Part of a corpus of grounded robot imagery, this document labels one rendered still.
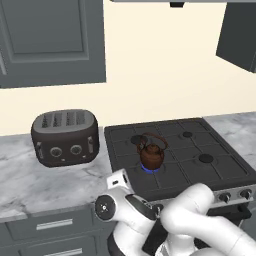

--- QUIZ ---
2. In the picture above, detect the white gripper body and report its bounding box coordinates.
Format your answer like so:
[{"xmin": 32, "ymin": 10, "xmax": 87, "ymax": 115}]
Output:
[{"xmin": 106, "ymin": 168, "xmax": 135, "ymax": 195}]

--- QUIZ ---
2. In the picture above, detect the blue burner flame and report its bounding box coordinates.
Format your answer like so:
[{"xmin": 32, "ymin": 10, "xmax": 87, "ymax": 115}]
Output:
[{"xmin": 140, "ymin": 163, "xmax": 162, "ymax": 174}]

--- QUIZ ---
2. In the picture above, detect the black stove knob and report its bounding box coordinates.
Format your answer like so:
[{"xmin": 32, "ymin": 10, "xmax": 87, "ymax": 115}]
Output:
[
  {"xmin": 219, "ymin": 191, "xmax": 232, "ymax": 204},
  {"xmin": 152, "ymin": 203, "xmax": 165, "ymax": 218},
  {"xmin": 240, "ymin": 188, "xmax": 253, "ymax": 201}
]

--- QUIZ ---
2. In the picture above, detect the black stove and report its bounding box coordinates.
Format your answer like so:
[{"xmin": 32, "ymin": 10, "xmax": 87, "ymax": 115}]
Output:
[{"xmin": 103, "ymin": 117, "xmax": 256, "ymax": 235}]

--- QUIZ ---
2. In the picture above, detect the brown kettle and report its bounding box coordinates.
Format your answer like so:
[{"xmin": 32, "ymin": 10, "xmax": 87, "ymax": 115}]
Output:
[{"xmin": 135, "ymin": 132, "xmax": 169, "ymax": 171}]

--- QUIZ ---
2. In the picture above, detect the dark brown toaster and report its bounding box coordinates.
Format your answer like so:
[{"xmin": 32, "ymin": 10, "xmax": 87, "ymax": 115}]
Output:
[{"xmin": 30, "ymin": 108, "xmax": 100, "ymax": 168}]

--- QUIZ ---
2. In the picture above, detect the grey drawer front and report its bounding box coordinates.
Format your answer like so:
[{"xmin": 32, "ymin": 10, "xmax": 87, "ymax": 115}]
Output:
[
  {"xmin": 5, "ymin": 207, "xmax": 95, "ymax": 243},
  {"xmin": 17, "ymin": 234, "xmax": 108, "ymax": 256}
]

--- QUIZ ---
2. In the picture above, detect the grey range hood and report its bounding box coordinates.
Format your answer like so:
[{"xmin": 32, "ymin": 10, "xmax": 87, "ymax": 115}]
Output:
[{"xmin": 109, "ymin": 0, "xmax": 256, "ymax": 9}]

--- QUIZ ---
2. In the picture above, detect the silver drawer handle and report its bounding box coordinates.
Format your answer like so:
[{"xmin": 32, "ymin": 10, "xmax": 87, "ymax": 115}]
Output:
[
  {"xmin": 43, "ymin": 247, "xmax": 84, "ymax": 256},
  {"xmin": 35, "ymin": 218, "xmax": 74, "ymax": 231}
]

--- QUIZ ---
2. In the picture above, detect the black oven door handle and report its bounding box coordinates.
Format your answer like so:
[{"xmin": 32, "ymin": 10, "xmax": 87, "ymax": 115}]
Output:
[{"xmin": 205, "ymin": 203, "xmax": 253, "ymax": 222}]

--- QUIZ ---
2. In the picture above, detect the grey wall cupboard door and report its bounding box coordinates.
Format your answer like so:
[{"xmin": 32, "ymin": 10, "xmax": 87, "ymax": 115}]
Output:
[{"xmin": 0, "ymin": 0, "xmax": 107, "ymax": 90}]

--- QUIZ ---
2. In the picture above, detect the dark grey wall cupboard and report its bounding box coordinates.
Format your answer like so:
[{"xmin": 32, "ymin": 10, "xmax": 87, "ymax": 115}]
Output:
[{"xmin": 215, "ymin": 0, "xmax": 256, "ymax": 74}]

